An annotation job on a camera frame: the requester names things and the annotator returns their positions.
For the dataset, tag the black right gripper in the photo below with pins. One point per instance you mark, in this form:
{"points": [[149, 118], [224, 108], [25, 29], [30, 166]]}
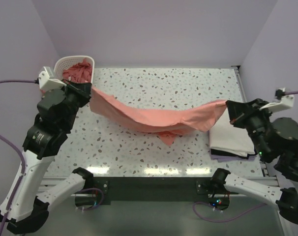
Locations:
{"points": [[238, 110]]}

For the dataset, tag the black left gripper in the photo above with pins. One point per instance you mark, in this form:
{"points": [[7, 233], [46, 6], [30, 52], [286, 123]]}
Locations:
{"points": [[83, 89]]}

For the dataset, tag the salmon pink t shirt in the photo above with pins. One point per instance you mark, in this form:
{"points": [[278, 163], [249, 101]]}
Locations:
{"points": [[166, 124]]}

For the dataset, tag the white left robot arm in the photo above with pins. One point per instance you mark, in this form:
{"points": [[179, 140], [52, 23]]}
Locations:
{"points": [[24, 210]]}

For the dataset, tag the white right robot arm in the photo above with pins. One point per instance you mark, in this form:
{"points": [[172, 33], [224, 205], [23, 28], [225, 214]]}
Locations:
{"points": [[275, 142]]}

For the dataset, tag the dark red t shirt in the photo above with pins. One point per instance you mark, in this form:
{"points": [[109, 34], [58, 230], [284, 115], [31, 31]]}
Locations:
{"points": [[79, 73]]}

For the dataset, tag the white folded t shirt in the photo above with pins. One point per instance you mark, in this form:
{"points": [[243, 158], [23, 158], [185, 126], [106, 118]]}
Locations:
{"points": [[223, 136]]}

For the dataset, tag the white perforated plastic basket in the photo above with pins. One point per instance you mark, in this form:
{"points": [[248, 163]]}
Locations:
{"points": [[67, 62]]}

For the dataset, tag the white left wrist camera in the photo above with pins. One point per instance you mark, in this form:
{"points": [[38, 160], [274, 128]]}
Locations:
{"points": [[47, 80]]}

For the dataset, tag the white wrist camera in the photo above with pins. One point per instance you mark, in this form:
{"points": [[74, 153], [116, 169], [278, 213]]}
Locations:
{"points": [[283, 101], [47, 80]]}

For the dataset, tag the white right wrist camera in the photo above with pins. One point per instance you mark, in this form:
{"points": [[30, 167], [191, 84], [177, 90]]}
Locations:
{"points": [[283, 101]]}

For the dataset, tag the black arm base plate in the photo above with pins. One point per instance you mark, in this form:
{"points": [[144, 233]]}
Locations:
{"points": [[105, 190]]}

